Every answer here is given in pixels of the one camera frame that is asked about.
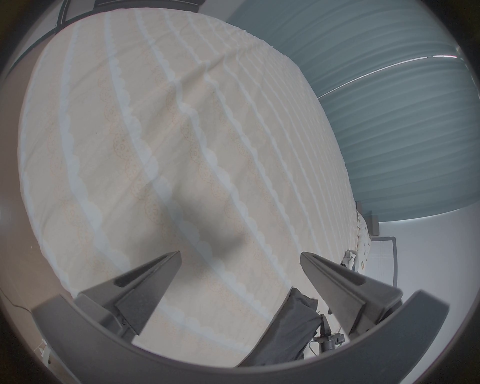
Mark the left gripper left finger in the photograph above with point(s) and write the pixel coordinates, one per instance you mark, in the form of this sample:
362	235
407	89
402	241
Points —
142	288

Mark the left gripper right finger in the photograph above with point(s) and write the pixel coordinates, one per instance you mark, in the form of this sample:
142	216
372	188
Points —
348	296

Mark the black T-shirt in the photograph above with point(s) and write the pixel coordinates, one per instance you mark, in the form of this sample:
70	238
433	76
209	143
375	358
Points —
292	330

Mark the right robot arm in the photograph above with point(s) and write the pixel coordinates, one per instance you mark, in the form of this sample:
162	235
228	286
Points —
330	339

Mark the pile of clothes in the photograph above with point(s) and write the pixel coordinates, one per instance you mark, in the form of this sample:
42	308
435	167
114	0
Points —
349	260

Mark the bed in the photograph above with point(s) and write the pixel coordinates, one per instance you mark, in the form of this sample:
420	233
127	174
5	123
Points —
168	150

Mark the white printed pillow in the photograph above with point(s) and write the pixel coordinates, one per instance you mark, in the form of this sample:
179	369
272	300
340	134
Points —
363	240

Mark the grey bedside table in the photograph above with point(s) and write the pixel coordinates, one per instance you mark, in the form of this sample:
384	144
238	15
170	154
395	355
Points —
369	221

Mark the blue-green curtain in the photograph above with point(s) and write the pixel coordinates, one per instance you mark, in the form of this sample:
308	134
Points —
412	150
356	37

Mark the black chest of drawers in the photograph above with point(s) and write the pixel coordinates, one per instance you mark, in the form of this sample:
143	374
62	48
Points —
150	3

